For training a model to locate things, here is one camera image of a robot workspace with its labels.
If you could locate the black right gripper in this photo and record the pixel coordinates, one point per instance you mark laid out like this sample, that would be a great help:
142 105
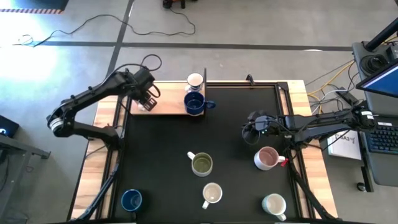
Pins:
264 124

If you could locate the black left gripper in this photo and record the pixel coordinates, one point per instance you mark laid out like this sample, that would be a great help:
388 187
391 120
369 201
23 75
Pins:
143 82

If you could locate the white mug pink inside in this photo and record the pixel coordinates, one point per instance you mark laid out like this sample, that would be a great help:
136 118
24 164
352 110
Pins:
267 157

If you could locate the cobalt blue mug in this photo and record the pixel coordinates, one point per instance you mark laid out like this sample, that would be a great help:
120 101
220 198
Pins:
194 104

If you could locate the white mug blue brushstroke print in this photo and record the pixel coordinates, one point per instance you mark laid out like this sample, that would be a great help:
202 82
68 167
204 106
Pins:
195 79

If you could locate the white mug green inside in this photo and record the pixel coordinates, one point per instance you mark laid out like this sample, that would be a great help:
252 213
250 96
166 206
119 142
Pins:
202 164

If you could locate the white mug navy floral print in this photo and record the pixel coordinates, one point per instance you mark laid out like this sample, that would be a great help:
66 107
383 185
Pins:
212 193

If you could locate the pale blue speckled mug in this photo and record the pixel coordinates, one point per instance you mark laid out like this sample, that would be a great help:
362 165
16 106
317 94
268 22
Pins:
274 203

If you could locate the dark teal mug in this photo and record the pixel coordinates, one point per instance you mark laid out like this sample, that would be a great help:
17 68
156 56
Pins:
131 200

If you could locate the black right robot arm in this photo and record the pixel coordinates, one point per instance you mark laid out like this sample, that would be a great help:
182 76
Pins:
311 123

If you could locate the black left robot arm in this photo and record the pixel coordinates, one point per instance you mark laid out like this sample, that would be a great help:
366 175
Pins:
93 91

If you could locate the light wooden shelf board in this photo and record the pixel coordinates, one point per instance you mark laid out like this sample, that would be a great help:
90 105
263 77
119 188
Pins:
168 102

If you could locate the small red clip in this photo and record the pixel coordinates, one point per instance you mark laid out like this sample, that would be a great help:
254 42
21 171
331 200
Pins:
284 162

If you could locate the small black clamp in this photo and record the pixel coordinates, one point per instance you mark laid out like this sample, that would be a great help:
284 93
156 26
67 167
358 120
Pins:
250 79

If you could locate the black table mat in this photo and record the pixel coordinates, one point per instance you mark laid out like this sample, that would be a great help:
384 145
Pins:
174 186

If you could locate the white printed booklet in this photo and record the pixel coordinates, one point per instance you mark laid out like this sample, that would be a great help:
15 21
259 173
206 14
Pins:
345 149

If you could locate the black red wheeled base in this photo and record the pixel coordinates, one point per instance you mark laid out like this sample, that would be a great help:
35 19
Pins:
168 3

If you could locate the black power strip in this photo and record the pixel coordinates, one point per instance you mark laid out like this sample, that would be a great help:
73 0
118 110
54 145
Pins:
346 97

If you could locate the black caster wheel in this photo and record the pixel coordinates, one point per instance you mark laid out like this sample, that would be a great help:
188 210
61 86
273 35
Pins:
360 186

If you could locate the grey side table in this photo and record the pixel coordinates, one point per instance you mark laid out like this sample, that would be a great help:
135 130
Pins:
28 151

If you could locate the black keyboard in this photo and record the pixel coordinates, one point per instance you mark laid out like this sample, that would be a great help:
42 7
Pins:
385 138

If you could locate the grey equipment cart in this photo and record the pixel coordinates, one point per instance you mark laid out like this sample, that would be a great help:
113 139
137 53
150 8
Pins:
385 168

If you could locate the black box blue light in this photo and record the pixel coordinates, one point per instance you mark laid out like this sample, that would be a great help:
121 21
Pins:
7 126

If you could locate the blue screen monitor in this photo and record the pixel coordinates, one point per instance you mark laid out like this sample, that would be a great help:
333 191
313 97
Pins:
382 81

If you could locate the hazard striped floor mat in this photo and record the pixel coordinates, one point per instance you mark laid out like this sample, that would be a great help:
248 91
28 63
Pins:
37 3

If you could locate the black monitor pole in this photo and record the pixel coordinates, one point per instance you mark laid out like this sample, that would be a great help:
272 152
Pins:
382 34

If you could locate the black aluminium table frame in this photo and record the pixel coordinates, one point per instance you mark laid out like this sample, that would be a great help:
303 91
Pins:
242 84

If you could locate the black metal rack frame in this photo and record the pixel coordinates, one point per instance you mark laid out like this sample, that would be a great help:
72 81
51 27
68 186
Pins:
205 74

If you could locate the black diagonal frame strut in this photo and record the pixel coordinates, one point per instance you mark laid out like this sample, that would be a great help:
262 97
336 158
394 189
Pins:
309 193
102 193

